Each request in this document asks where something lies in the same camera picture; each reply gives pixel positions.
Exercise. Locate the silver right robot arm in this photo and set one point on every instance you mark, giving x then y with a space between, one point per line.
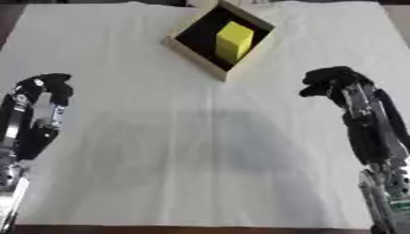
387 195

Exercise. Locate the tan cardboard box black inside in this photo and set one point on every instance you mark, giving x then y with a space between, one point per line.
203 39

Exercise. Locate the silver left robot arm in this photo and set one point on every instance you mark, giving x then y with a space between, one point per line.
9 189

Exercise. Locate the yellow rectangular block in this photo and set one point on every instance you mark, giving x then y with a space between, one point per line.
233 42

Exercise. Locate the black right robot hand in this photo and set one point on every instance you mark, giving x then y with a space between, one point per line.
368 134

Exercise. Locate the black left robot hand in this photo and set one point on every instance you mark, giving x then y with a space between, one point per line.
32 134

